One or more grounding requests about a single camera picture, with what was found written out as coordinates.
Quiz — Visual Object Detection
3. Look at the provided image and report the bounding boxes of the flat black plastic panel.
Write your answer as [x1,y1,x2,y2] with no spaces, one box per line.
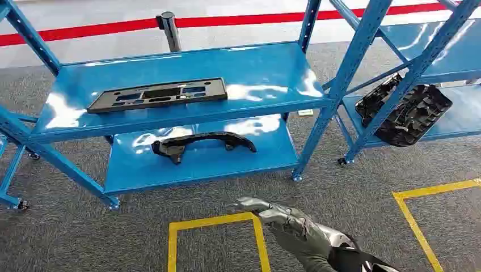
[86,78,229,114]

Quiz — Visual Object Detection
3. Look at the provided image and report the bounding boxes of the black ribbed plastic car part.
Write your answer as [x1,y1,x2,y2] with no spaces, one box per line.
[355,72,454,148]

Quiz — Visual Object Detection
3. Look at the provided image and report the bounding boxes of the black stanchion post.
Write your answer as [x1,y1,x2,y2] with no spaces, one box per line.
[155,11,182,53]

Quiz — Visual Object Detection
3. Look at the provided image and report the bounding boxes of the curved black plastic part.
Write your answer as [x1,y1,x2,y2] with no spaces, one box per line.
[151,131,258,165]

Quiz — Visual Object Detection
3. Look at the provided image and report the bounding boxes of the blue metal shelf rack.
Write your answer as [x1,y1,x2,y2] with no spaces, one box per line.
[321,0,481,166]
[0,0,394,211]

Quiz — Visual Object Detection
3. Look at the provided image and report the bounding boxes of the yellow floor tape outline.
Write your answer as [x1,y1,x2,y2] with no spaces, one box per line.
[168,212,271,272]
[391,178,481,272]

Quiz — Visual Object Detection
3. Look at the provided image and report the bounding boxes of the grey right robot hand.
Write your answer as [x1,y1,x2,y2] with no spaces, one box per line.
[234,197,357,272]

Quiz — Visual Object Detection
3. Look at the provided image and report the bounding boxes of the red barrier belt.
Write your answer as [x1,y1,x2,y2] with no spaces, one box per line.
[0,2,461,48]

